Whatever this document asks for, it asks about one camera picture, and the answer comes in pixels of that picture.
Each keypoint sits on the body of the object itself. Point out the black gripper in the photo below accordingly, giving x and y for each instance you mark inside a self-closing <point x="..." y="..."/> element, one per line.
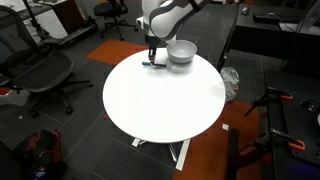
<point x="152" y="42"/>

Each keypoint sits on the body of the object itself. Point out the teal and black marker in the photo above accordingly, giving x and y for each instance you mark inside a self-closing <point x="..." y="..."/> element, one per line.
<point x="153" y="64"/>

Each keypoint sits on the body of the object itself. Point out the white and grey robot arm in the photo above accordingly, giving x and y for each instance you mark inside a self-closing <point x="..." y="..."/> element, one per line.
<point x="162" y="19"/>

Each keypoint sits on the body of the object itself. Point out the grey round bowl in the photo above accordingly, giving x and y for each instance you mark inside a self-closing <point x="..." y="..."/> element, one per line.
<point x="182" y="51"/>

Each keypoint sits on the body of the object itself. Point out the black office chair far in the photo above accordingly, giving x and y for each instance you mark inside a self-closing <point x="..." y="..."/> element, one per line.
<point x="110" y="10"/>

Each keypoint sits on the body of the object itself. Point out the white plastic bag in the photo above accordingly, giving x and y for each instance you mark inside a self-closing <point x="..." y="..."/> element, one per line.
<point x="231" y="82"/>

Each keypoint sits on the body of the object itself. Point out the black computer mouse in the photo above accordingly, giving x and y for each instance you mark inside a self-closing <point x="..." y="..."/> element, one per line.
<point x="245" y="11"/>

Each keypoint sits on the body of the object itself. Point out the black keyboard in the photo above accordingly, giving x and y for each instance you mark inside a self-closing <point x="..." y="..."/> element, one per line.
<point x="271" y="18"/>

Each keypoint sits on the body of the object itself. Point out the white table base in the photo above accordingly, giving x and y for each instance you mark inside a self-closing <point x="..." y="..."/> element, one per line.
<point x="179" y="158"/>

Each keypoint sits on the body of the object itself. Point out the white cabinet with dark top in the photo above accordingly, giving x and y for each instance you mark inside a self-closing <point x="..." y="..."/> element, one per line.
<point x="59" y="18"/>

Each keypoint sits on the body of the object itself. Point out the black mesh office chair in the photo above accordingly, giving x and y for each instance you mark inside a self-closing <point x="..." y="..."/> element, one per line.
<point x="25" y="65"/>

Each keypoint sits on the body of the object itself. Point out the black desk with keyboard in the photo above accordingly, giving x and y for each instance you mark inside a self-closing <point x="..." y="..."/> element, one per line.
<point x="299" y="43"/>

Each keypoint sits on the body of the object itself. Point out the red and black backpack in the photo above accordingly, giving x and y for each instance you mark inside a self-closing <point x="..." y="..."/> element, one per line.
<point x="40" y="156"/>

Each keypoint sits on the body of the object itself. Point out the black workbench right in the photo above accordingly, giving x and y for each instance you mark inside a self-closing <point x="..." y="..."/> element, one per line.
<point x="297" y="117"/>

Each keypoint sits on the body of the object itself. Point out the orange handled clamp upper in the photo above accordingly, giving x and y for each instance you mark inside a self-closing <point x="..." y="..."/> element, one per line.
<point x="263" y="99"/>

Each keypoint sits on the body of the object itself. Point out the orange handled clamp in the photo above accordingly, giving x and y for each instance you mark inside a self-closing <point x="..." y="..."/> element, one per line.
<point x="263" y="99"/>
<point x="278" y="135"/>

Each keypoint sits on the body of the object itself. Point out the orange handled clamp lower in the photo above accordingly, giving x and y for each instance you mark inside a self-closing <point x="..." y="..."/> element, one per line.
<point x="278" y="135"/>

